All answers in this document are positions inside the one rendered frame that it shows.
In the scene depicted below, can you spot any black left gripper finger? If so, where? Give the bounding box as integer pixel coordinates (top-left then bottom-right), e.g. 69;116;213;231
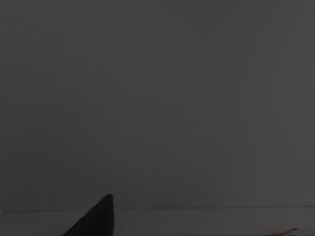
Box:
63;193;115;236

